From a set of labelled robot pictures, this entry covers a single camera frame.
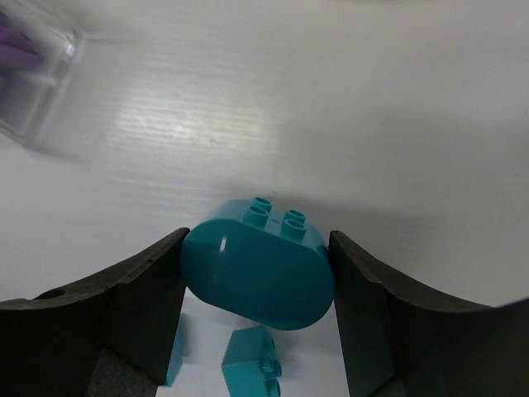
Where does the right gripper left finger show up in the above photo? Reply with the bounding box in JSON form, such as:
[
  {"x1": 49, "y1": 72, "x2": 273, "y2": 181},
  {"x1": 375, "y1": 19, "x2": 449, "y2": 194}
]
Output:
[{"x1": 1, "y1": 228, "x2": 187, "y2": 396}]

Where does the purple rounded lego brick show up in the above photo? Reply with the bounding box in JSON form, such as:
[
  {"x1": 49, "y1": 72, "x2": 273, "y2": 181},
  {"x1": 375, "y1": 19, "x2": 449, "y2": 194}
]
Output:
[{"x1": 1, "y1": 12, "x2": 42, "y2": 70}]

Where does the small teal lego cube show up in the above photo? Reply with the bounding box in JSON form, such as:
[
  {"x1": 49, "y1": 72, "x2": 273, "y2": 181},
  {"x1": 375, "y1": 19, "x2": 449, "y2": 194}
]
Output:
[{"x1": 222, "y1": 327, "x2": 282, "y2": 397}]

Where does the clear plastic container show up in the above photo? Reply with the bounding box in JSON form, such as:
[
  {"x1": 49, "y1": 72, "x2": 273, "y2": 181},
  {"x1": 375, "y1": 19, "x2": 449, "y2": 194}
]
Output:
[{"x1": 1, "y1": 1, "x2": 83, "y2": 145}]

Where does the teal rounded lego brick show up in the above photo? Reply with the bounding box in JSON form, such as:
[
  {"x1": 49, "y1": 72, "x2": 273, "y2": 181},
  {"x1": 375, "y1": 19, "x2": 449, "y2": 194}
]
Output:
[{"x1": 180, "y1": 197, "x2": 335, "y2": 331}]

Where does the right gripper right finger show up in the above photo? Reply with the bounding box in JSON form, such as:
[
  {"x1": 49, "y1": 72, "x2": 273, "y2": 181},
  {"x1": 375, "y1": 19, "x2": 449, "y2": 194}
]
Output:
[{"x1": 328, "y1": 231, "x2": 528, "y2": 396}]

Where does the teal rectangular lego brick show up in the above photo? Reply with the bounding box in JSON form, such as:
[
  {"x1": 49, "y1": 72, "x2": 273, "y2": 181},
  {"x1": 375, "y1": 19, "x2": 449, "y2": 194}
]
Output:
[{"x1": 164, "y1": 314, "x2": 185, "y2": 387}]

